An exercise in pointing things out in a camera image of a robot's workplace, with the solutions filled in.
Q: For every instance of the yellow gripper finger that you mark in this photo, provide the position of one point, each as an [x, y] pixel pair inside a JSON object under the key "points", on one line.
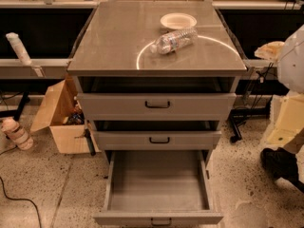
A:
{"points": [[269, 51]]}

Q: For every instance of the clear plastic water bottle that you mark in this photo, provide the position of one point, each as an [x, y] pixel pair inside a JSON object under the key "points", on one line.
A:
{"points": [[174, 40]]}

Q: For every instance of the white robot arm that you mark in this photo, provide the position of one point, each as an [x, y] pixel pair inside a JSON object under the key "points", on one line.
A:
{"points": [[288, 56]]}

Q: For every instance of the grey metal drawer cabinet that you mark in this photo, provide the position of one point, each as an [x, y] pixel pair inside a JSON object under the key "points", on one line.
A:
{"points": [[114, 56]]}

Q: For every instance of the grey middle drawer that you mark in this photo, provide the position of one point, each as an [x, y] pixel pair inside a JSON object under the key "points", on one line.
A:
{"points": [[157, 140]]}

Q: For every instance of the grey open bottom drawer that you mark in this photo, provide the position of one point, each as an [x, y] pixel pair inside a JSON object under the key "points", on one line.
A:
{"points": [[158, 189]]}

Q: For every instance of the grey top drawer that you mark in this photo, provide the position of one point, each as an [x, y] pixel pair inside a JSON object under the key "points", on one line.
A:
{"points": [[156, 106]]}

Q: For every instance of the person leg tan trousers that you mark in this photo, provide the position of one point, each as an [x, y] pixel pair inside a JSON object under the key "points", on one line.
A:
{"points": [[296, 143]]}

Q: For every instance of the white paper bowl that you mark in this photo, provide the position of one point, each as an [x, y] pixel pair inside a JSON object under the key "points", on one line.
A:
{"points": [[178, 21]]}

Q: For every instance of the black shoe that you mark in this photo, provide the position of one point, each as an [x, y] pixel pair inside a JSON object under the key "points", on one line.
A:
{"points": [[280, 163]]}

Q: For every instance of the open cardboard box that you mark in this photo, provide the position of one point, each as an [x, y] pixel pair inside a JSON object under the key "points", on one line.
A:
{"points": [[58, 106]]}

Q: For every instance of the white cylindrical tube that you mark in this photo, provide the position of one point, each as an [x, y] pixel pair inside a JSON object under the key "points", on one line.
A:
{"points": [[19, 48]]}

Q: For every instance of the striped cylinder on floor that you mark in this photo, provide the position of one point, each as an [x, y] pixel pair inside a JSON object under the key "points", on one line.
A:
{"points": [[17, 133]]}

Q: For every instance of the black stand with cables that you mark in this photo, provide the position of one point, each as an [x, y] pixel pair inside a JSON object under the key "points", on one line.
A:
{"points": [[251, 92]]}

